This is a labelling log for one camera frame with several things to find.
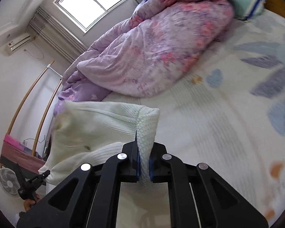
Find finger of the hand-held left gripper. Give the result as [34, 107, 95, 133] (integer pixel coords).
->
[26, 170, 51, 185]

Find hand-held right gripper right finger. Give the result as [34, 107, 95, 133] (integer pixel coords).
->
[149, 142, 268, 228]

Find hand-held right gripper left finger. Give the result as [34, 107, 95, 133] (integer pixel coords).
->
[17, 129, 141, 228]

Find white knit sweater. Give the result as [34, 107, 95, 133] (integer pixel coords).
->
[38, 101, 171, 228]

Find person's left hand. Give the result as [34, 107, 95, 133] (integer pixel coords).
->
[23, 194, 41, 212]

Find white electric fan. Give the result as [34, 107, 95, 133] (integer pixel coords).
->
[0, 167, 27, 198]

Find pink cloth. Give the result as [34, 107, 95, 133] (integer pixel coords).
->
[1, 134, 47, 172]

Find curved wooden pole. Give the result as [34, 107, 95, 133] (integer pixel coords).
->
[5, 60, 55, 136]
[32, 79, 63, 157]

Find leaf printed bed sheet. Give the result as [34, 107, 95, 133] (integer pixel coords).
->
[104, 5, 285, 228]

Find purple floral quilt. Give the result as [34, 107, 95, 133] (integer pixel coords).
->
[58, 0, 237, 105]

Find white air conditioner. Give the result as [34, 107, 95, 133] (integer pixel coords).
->
[7, 34, 32, 52]

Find pleated grey curtain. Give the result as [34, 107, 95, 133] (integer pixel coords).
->
[28, 6, 89, 64]

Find window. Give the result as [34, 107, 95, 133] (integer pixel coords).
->
[53, 0, 130, 33]

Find teal striped pillow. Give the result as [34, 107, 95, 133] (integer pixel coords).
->
[232, 0, 267, 21]

